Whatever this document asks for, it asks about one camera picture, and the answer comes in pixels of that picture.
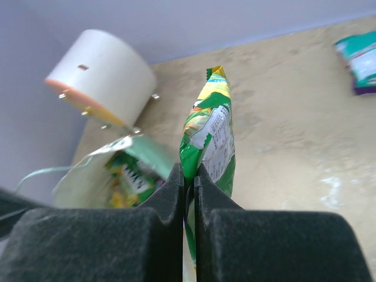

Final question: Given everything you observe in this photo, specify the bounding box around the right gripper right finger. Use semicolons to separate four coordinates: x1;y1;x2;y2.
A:
193;166;372;281

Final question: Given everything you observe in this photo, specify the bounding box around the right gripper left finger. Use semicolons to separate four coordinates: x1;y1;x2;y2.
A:
1;164;184;281

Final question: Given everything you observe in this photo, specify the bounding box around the green floral paper bag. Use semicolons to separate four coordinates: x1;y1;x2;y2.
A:
16;135;175;208

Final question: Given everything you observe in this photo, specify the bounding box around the green fox's candy bag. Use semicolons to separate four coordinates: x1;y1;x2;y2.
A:
105;151;156;208
179;65;236;270

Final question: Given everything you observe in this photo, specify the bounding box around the teal Fox's candy bag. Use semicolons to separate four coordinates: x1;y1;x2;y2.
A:
334;31;375;68

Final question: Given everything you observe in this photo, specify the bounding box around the white cylinder orange rim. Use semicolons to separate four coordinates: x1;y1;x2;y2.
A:
45;29;157;136

